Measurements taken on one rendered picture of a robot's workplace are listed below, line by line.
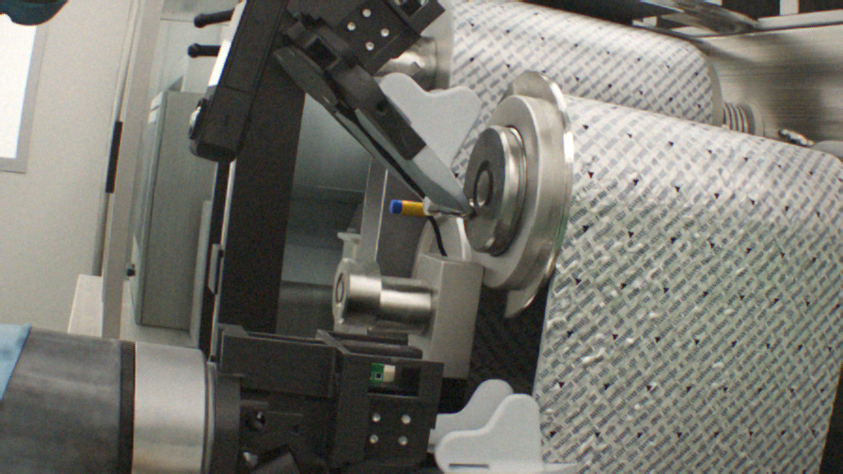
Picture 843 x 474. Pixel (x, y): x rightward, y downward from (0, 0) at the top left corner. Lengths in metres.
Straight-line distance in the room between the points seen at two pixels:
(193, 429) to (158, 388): 0.03
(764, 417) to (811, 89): 0.35
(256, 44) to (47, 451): 0.26
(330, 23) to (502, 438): 0.25
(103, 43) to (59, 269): 1.29
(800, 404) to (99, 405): 0.45
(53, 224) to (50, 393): 5.62
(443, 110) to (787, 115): 0.43
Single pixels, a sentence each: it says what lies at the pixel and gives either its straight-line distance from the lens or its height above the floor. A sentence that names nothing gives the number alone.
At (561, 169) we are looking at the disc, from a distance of 0.62.
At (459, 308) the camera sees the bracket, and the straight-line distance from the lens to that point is 0.68.
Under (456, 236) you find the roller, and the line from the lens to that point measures 0.76.
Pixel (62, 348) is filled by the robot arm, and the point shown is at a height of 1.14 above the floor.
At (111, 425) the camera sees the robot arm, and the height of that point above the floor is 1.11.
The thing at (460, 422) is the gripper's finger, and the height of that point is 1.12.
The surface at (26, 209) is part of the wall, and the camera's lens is 6.17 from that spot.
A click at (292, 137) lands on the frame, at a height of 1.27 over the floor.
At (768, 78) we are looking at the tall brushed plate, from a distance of 1.03.
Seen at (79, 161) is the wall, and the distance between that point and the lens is 6.14.
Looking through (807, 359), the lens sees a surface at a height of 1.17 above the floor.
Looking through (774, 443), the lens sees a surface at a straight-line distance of 0.73.
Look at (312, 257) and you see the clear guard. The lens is 1.64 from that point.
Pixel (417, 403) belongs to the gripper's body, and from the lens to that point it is 0.59.
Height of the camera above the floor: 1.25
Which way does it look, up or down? 3 degrees down
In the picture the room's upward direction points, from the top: 8 degrees clockwise
